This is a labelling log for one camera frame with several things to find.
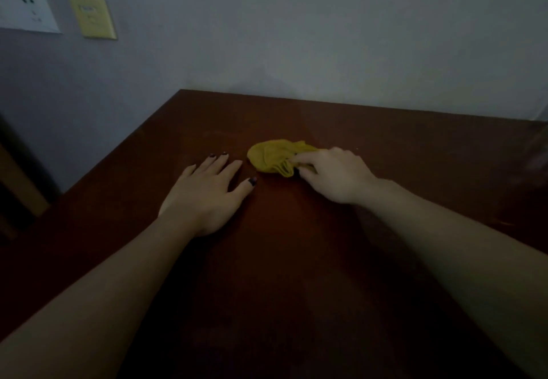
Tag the person's left hand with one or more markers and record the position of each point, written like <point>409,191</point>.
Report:
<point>203,201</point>

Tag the person's left middle finger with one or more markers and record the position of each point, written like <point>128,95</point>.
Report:
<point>217,163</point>

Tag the person's right forearm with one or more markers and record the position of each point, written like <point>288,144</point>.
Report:
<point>462,259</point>

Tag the person's right thumb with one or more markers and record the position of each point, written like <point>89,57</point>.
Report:
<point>309,176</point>

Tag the white wall socket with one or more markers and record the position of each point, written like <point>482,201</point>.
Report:
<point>25,9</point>

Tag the person's right hand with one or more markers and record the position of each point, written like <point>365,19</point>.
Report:
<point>338,177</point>

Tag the yellow cloth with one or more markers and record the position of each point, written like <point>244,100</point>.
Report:
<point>274,156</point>

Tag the person's left thumb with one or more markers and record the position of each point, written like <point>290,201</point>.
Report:
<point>245,188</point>

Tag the person's left forearm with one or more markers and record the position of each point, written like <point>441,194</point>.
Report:
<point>90,306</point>

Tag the person's left little finger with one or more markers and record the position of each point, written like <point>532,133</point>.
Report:
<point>187,171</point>

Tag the yellow wall switch plate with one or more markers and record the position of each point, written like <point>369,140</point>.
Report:
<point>92,17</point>

